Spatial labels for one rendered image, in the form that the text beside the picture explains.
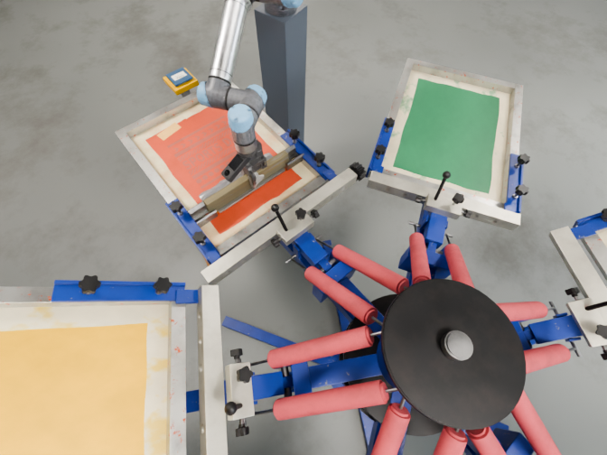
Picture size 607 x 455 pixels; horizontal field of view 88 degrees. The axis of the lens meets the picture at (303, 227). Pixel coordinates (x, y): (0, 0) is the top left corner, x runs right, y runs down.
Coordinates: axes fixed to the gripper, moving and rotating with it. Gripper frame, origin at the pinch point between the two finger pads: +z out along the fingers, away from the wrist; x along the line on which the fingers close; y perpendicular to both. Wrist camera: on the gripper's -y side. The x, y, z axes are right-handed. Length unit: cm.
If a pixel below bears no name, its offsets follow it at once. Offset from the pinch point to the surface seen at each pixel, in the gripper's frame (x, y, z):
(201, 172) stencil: 20.7, -10.6, 5.3
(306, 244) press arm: -35.6, -0.4, -3.3
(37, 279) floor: 92, -122, 101
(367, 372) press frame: -78, -13, -1
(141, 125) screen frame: 57, -18, 2
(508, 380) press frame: -95, 3, -31
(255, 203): -5.9, -2.2, 5.3
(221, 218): -3.0, -16.2, 5.3
